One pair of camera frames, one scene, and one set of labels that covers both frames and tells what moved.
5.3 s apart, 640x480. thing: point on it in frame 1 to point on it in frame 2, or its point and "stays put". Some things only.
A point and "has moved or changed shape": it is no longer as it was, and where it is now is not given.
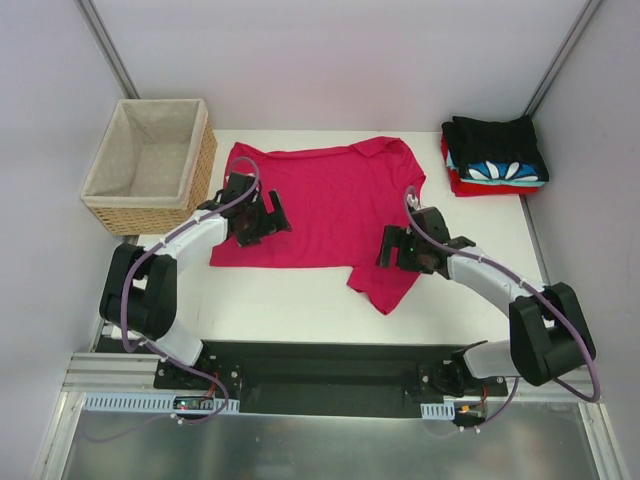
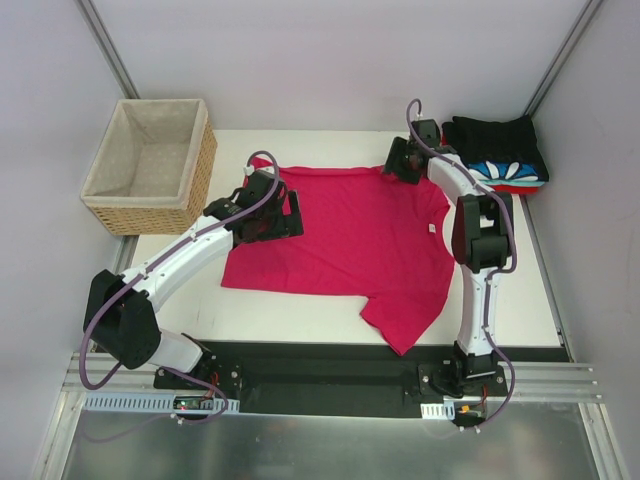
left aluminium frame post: [99, 29] stays put
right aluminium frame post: [571, 41] stays put
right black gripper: [396, 252] to [397, 161]
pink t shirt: [338, 199] has moved or changed shape
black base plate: [329, 378] stays put
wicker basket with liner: [153, 165] stays put
